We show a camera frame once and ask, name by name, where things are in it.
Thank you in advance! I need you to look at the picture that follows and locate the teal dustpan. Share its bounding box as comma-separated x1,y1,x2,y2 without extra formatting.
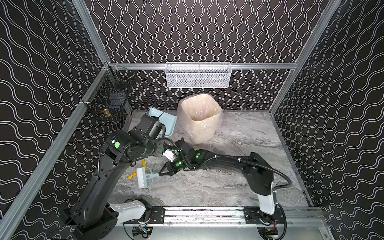
146,108,177,138

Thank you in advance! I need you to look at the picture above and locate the teal hand brush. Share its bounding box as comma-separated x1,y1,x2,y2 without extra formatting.
137,167,160,189

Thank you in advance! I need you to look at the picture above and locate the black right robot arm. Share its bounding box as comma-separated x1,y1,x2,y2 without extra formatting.
159,138,292,216

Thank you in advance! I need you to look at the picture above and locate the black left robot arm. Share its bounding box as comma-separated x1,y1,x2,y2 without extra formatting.
61,115,166,240

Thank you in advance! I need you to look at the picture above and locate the beige trash bin with liner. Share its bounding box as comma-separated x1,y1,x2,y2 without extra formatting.
176,94,224,145

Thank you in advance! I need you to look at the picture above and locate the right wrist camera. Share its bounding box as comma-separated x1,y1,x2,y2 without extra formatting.
163,149,180,162

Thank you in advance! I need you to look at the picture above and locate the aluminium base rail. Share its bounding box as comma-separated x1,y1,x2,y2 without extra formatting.
109,202,325,227

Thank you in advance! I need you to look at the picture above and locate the black wire wall basket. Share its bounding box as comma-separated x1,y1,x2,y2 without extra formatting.
82,62,138,122

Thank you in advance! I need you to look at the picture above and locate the white mesh wall basket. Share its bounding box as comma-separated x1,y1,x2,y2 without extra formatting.
165,62,232,89

